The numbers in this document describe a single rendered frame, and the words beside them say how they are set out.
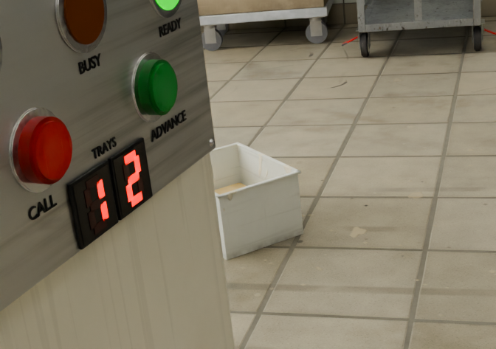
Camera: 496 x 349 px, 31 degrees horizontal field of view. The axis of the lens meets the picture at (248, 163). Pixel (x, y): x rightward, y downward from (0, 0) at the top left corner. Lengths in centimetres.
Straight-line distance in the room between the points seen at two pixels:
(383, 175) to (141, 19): 198
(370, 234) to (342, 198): 23
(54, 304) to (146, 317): 10
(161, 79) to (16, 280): 14
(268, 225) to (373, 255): 25
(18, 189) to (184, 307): 23
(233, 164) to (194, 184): 170
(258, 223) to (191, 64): 152
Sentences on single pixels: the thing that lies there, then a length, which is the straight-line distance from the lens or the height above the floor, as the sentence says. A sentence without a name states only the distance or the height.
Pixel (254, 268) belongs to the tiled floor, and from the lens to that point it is 197.
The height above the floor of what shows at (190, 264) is 62.
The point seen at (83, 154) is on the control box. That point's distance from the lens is 43.
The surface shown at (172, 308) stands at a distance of 58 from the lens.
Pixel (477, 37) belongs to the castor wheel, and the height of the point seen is 7.
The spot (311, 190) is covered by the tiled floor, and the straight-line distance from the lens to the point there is 236.
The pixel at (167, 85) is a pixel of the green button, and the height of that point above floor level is 76.
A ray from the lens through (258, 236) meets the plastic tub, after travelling 204.
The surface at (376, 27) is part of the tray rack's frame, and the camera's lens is 363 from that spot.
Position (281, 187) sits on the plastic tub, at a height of 13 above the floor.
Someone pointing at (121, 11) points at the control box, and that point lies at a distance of 46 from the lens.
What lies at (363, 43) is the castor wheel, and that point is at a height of 6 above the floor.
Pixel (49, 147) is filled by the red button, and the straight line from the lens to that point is 40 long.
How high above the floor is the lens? 88
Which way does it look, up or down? 20 degrees down
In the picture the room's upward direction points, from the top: 6 degrees counter-clockwise
